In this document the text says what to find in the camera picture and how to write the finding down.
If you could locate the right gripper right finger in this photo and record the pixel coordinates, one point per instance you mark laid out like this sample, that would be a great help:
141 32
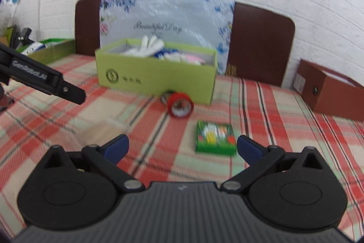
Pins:
261 160

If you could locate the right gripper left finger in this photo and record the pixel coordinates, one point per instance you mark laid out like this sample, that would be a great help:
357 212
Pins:
104 160

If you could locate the green small carton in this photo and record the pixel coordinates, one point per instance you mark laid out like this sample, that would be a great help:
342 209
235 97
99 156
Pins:
215 138

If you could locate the black tape roll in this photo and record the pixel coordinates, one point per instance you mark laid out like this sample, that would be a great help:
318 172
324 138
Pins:
165 96

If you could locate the red tape roll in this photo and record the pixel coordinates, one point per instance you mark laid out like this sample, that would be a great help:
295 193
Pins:
180 105

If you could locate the white pink glove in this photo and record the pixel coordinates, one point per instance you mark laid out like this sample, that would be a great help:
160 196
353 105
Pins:
148 47
183 58

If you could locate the blue small packet box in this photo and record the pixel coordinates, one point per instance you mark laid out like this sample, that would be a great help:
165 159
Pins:
162 52

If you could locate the green side box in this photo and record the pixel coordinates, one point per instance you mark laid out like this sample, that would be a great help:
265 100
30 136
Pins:
48 50

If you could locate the red plaid bed sheet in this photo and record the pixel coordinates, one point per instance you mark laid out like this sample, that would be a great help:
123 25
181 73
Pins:
162 148

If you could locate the green cardboard storage box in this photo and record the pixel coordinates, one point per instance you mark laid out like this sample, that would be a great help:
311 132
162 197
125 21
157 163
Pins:
153 76

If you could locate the brown cardboard box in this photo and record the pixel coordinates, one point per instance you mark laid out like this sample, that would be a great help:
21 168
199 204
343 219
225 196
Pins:
329 92

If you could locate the dark brown wooden headboard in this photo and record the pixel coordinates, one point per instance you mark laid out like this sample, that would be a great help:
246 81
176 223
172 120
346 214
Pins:
261 40

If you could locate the floral plastic pillow bag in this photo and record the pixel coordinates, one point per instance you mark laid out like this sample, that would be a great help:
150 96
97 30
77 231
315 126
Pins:
206 23

